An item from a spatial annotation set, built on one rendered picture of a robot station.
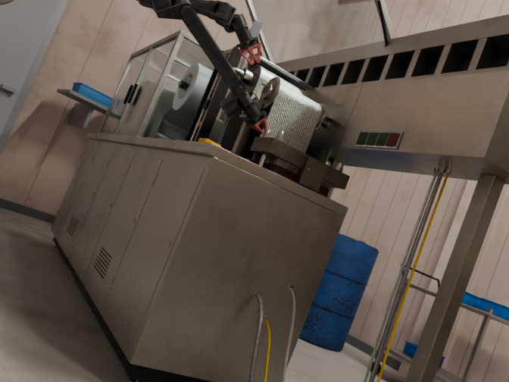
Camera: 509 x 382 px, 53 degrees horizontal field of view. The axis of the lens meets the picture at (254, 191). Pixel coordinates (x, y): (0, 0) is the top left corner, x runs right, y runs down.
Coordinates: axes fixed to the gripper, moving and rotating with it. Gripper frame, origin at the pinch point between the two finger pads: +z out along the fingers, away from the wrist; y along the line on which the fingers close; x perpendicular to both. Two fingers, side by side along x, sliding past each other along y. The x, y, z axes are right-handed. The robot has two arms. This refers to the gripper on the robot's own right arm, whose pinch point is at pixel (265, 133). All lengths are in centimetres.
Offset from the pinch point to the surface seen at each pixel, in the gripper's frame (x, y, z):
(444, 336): -17, 77, 68
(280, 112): 10.9, 0.2, -2.9
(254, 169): -22.4, 26.0, -0.6
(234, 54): 21.8, -33.1, -28.7
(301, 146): 11.2, 0.2, 15.3
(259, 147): -10.2, 11.3, -0.8
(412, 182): 184, -184, 196
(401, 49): 61, 25, 1
